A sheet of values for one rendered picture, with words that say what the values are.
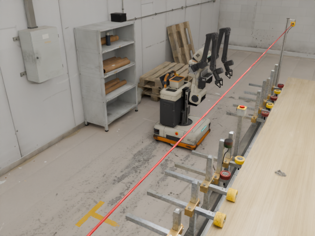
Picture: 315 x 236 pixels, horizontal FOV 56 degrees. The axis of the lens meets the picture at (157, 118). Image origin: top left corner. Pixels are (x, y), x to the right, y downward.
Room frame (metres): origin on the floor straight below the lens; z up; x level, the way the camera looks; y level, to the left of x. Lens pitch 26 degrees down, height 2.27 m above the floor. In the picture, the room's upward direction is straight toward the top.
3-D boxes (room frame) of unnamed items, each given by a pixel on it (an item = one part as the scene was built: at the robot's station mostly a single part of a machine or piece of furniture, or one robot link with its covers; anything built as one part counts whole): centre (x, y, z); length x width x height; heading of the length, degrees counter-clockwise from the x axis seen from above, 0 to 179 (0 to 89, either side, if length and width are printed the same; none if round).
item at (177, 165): (1.92, -0.34, 0.84); 0.43 x 0.03 x 0.04; 61
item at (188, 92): (3.88, -0.55, 0.68); 0.28 x 0.27 x 0.25; 151
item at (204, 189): (1.65, -0.34, 0.95); 0.14 x 0.06 x 0.05; 151
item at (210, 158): (1.67, -0.35, 0.93); 0.04 x 0.04 x 0.48; 61
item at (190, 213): (1.43, -0.22, 0.95); 0.14 x 0.06 x 0.05; 151
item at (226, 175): (1.82, -0.51, 0.85); 0.08 x 0.08 x 0.11
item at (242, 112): (2.33, -0.72, 1.18); 0.07 x 0.07 x 0.08; 61
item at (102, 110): (4.60, 0.76, 0.78); 0.90 x 0.45 x 1.55; 151
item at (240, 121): (2.34, -0.72, 0.93); 0.05 x 0.05 x 0.45; 61
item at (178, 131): (3.91, -0.37, 0.16); 0.67 x 0.64 x 0.25; 61
